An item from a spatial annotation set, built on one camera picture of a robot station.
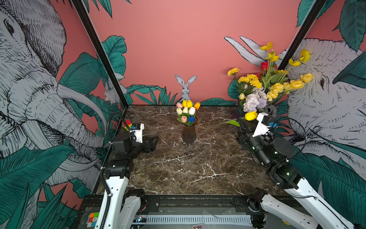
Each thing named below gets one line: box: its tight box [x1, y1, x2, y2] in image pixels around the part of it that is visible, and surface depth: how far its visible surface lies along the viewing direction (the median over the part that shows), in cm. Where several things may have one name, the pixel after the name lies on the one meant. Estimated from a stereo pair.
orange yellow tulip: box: [193, 102, 201, 111], surface depth 80 cm
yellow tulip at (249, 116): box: [213, 111, 258, 128], surface depth 55 cm
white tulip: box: [188, 106, 196, 116], surface depth 77 cm
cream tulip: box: [176, 107, 183, 115], surface depth 80 cm
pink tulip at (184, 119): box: [181, 115, 188, 124], surface depth 75 cm
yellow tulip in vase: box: [182, 99, 193, 108], surface depth 79 cm
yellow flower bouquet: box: [227, 42, 314, 103], surface depth 85 cm
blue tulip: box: [188, 115, 195, 123], surface depth 75 cm
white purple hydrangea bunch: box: [243, 86, 268, 113], surface depth 84 cm
